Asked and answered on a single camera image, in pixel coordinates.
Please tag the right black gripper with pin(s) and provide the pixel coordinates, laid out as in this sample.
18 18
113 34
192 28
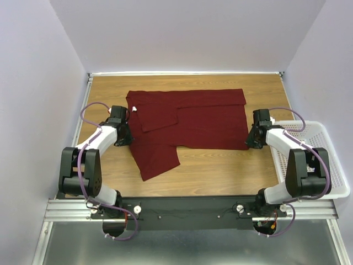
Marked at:
250 143

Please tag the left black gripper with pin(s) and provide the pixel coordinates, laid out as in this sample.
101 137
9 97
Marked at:
128 139

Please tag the dark red t shirt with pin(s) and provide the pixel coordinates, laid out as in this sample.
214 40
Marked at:
160 122

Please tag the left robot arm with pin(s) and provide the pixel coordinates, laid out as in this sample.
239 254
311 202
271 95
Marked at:
80 167

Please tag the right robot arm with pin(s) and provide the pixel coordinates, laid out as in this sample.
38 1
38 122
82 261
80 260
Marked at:
307 172

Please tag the white plastic basket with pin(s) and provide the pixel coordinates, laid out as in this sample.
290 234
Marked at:
316 135

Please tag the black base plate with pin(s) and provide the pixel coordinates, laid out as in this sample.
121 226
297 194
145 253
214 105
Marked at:
187 213

